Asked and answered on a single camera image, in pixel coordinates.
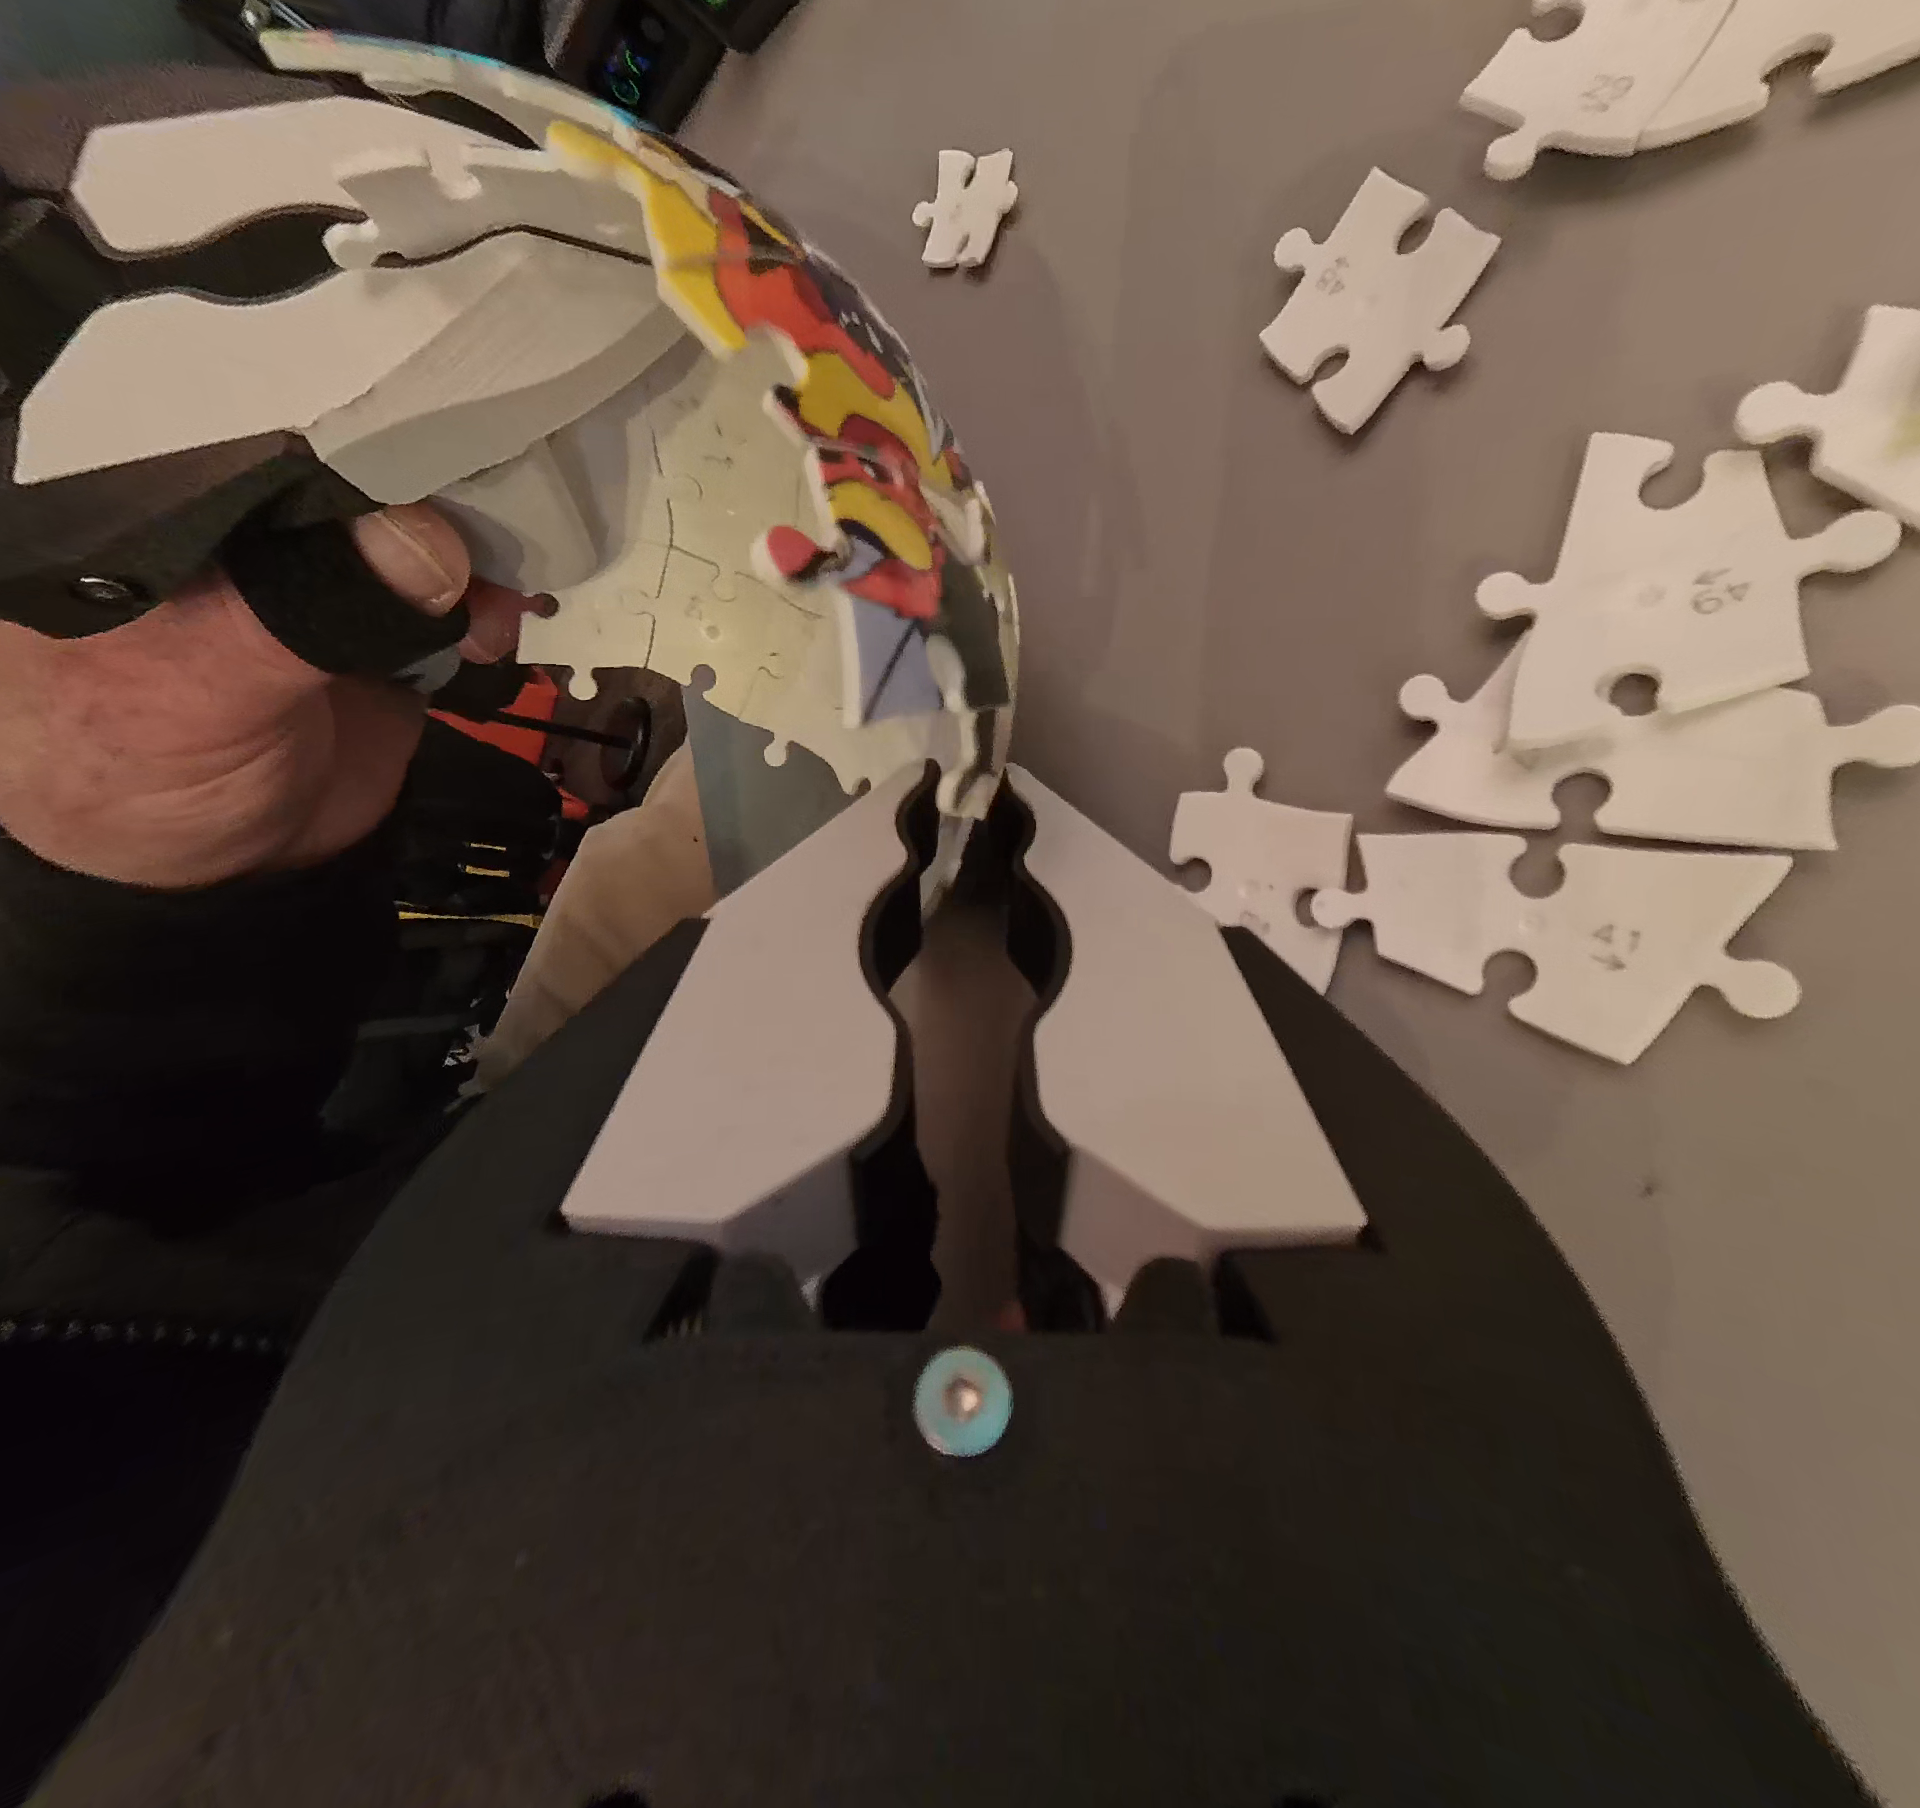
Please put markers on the person's left forearm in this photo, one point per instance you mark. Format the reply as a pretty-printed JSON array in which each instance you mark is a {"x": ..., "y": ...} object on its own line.
[{"x": 151, "y": 1012}]

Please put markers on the partly built puzzle ball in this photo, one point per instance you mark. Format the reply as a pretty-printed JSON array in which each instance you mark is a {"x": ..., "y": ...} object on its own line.
[{"x": 840, "y": 457}]

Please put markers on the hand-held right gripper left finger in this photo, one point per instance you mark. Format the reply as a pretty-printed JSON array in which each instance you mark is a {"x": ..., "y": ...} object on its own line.
[{"x": 751, "y": 1071}]

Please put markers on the person's left hand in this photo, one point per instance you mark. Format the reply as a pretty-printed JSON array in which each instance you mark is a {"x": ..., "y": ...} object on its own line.
[{"x": 180, "y": 742}]

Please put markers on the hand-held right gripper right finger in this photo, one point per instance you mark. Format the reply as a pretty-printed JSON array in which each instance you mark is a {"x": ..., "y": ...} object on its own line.
[{"x": 1199, "y": 1088}]

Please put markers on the puzzle pieces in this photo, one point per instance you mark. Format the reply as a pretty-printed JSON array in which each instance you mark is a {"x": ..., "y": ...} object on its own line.
[{"x": 1649, "y": 607}]

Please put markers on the black yellow bag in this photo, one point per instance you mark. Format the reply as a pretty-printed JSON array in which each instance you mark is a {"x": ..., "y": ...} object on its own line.
[{"x": 465, "y": 906}]

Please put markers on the person's beige trousers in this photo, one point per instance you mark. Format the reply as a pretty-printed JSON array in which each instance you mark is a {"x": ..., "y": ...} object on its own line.
[{"x": 631, "y": 864}]

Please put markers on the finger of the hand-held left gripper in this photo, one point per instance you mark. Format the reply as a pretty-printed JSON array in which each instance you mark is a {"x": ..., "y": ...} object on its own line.
[
  {"x": 420, "y": 352},
  {"x": 225, "y": 166}
]

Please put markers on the red plastic object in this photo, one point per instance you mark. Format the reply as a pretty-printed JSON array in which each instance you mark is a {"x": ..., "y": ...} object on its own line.
[{"x": 511, "y": 737}]

